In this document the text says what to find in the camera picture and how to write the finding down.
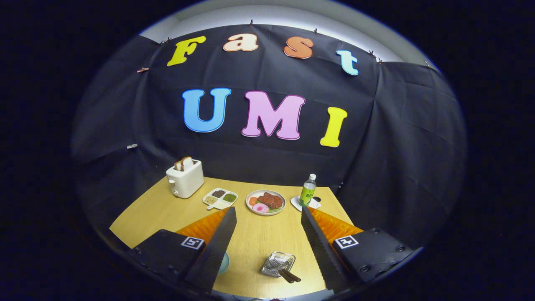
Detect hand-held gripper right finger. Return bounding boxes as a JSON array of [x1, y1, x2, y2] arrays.
[[301, 206, 415, 293]]

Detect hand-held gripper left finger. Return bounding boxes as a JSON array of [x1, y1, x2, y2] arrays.
[[125, 206, 237, 294]]

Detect pale green round plate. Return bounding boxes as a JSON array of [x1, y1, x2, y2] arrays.
[[217, 251, 231, 276]]

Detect white divided seasoning dish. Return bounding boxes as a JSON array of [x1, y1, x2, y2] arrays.
[[203, 188, 239, 210]]

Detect white square coaster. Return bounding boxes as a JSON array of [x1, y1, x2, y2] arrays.
[[290, 195, 322, 212]]

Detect white oval food plate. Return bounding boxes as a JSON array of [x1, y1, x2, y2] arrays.
[[246, 189, 287, 216]]

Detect green label drink bottle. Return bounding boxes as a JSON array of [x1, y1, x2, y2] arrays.
[[298, 174, 317, 207]]

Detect brown meat pieces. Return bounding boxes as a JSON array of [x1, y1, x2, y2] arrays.
[[258, 192, 284, 209]]

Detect white toaster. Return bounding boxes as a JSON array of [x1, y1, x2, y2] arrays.
[[166, 160, 205, 199]]

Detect black backdrop cloth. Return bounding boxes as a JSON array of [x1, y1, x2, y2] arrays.
[[71, 24, 468, 251]]

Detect metal wire cutlery rack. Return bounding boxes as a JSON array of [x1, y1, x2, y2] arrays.
[[260, 251, 296, 278]]

